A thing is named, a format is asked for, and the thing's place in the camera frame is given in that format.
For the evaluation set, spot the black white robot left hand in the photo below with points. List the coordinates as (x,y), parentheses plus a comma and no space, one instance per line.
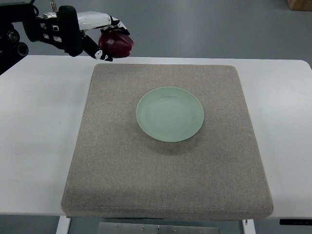
(87,26)

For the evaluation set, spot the dark red apple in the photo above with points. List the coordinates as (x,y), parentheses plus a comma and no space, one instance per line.
(115,43)

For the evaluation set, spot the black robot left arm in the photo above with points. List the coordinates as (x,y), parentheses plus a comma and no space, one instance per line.
(12,50)

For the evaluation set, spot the pale green plate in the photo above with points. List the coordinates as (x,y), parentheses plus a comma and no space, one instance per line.
(170,114)

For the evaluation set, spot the grey fabric cushion mat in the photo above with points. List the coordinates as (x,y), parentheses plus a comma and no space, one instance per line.
(118,171)

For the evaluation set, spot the white table leg left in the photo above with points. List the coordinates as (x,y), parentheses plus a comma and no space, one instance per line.
(63,225)

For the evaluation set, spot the white table leg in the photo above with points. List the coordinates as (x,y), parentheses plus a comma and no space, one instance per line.
(248,226)
(63,225)

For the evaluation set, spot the cardboard box corner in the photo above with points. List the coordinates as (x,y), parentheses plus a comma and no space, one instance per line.
(300,5)

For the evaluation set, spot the white table leg right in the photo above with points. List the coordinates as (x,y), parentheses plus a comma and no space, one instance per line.
(248,226)

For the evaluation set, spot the black control panel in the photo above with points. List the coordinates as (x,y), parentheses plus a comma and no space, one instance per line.
(296,222)

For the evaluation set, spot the grey metal base plate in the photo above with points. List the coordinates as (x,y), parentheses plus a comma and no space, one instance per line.
(130,228)

